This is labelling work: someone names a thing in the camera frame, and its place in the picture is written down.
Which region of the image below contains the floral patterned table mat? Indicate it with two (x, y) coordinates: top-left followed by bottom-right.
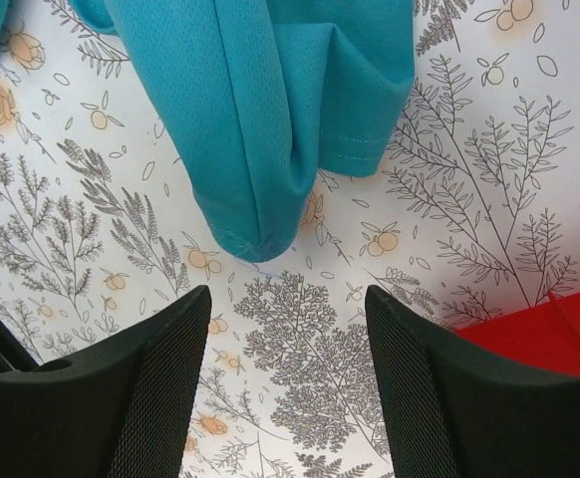
(0, 1), (580, 477)

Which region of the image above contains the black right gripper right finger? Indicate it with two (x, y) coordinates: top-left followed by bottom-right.
(365, 286), (580, 477)

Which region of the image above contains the teal t shirt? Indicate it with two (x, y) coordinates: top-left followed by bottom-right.
(0, 0), (417, 264)

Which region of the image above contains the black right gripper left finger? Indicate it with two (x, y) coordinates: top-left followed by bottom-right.
(0, 286), (211, 477)

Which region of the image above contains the red plastic bin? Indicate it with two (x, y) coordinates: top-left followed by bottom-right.
(457, 293), (580, 377)

